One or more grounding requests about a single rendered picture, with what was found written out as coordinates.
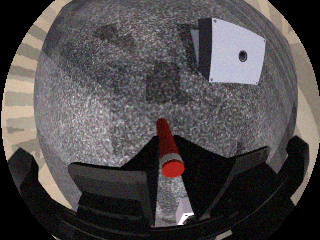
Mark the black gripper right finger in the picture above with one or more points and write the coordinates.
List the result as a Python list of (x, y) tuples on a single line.
[(206, 175)]

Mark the red peg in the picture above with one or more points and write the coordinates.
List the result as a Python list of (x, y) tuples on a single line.
[(170, 160)]

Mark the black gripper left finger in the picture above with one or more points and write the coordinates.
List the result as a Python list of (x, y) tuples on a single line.
[(136, 180)]

